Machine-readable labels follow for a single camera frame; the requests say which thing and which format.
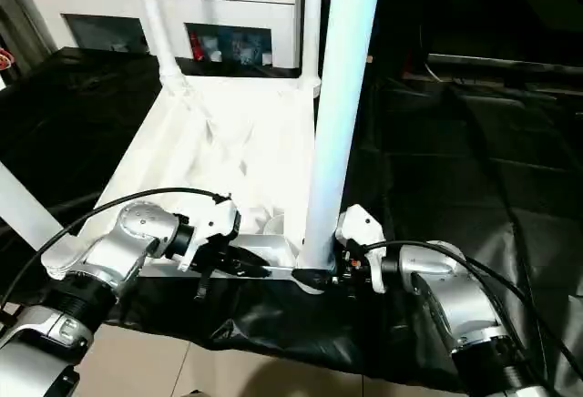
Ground white glass-door cabinet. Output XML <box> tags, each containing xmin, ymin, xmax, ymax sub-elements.
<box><xmin>27</xmin><ymin>0</ymin><xmax>307</xmax><ymax>70</ymax></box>

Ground white plastic table top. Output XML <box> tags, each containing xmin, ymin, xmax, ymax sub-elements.
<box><xmin>40</xmin><ymin>73</ymin><xmax>336</xmax><ymax>296</ymax></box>

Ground white plastic table leg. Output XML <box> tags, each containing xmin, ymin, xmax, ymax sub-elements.
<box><xmin>0</xmin><ymin>158</ymin><xmax>66</xmax><ymax>254</ymax></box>
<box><xmin>130</xmin><ymin>0</ymin><xmax>190</xmax><ymax>99</ymax></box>
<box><xmin>295</xmin><ymin>0</ymin><xmax>386</xmax><ymax>278</ymax></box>
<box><xmin>302</xmin><ymin>0</ymin><xmax>326</xmax><ymax>96</ymax></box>

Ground black plastic table mat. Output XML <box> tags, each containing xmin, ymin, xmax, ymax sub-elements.
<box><xmin>0</xmin><ymin>46</ymin><xmax>583</xmax><ymax>393</ymax></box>

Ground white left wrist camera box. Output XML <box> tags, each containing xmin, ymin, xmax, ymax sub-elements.
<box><xmin>179</xmin><ymin>197</ymin><xmax>242</xmax><ymax>274</ymax></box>

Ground black flat bar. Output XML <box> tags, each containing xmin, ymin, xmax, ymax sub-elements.
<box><xmin>426</xmin><ymin>51</ymin><xmax>583</xmax><ymax>74</ymax></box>

